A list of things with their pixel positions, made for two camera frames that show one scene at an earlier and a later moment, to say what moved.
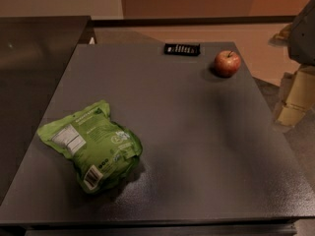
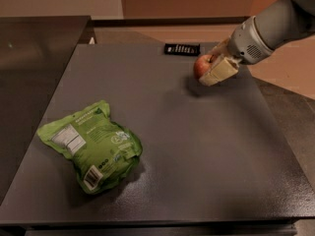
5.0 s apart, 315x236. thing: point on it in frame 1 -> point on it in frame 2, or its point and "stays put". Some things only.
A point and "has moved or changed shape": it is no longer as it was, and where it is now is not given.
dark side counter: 34,54 stays put
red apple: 227,63 has moved or changed shape
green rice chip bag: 104,152 stays put
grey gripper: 303,36 -> 246,42
